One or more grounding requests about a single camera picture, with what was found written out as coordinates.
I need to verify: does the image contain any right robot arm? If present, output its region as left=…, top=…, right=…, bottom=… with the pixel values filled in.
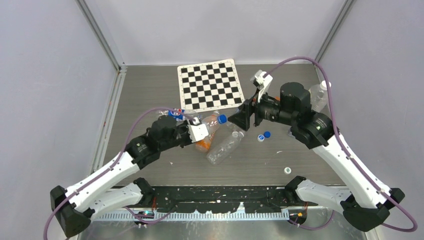
left=228, top=82, right=405, bottom=232

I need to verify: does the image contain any clear plastic bottle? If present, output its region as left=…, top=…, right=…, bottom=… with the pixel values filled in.
left=206, top=130, right=245, bottom=166

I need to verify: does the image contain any crushed Pepsi bottle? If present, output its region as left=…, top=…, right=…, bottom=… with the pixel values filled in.
left=156, top=108, right=200, bottom=122

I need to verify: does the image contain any tall bottle white cap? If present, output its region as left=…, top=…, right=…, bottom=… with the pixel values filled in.
left=308, top=80, right=329, bottom=113

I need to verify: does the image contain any checkerboard mat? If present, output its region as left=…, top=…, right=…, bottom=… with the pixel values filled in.
left=177, top=58, right=245, bottom=113

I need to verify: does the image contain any clear Pepsi bottle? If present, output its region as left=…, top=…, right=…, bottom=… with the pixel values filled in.
left=201, top=113, right=223, bottom=136

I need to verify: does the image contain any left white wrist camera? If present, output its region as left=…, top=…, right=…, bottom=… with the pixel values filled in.
left=187, top=117, right=209, bottom=143

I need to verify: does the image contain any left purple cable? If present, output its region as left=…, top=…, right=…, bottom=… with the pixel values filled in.
left=43, top=106, right=200, bottom=240

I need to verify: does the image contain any white green bottle cap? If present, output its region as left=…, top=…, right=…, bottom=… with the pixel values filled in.
left=283, top=167, right=292, bottom=175

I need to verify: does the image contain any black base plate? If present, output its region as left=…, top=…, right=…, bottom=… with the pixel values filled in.
left=136, top=185, right=310, bottom=224

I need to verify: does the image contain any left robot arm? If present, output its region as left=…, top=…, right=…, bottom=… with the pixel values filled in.
left=43, top=116, right=209, bottom=239

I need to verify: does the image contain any white blue bottle cap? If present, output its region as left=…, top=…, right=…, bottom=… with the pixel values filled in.
left=257, top=134, right=265, bottom=142

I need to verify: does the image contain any orange drink bottle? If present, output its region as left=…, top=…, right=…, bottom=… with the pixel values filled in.
left=195, top=111, right=219, bottom=153

